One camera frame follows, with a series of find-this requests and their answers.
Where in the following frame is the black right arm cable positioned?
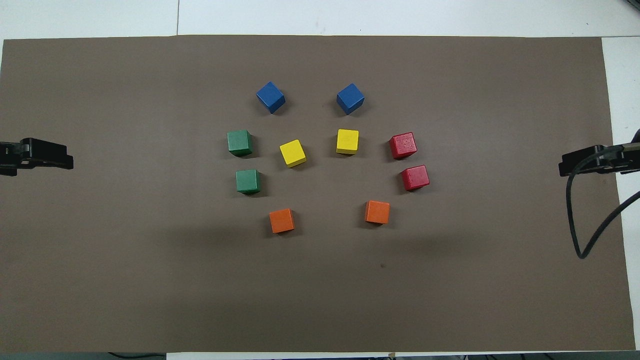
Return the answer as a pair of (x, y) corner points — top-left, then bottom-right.
(565, 144), (640, 260)

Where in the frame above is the brown paper mat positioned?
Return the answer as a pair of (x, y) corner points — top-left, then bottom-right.
(0, 34), (637, 355)

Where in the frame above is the red wooden cube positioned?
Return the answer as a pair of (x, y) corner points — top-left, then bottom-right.
(401, 165), (430, 192)
(389, 132), (418, 160)

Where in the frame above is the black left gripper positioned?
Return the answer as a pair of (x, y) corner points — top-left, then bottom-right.
(0, 138), (74, 177)

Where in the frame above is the blue wooden cube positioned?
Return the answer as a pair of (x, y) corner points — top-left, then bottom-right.
(256, 81), (286, 114)
(336, 83), (365, 116)

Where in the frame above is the green wooden cube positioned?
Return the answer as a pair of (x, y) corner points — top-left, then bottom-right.
(227, 130), (253, 157)
(235, 169), (262, 195)

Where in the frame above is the yellow wooden cube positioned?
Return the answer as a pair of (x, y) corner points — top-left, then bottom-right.
(279, 139), (307, 168)
(336, 129), (360, 155)

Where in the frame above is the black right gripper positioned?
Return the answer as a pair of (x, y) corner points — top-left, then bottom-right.
(558, 143), (640, 177)

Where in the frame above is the orange wooden cube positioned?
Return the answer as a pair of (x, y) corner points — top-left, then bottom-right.
(364, 200), (391, 225)
(269, 208), (295, 234)

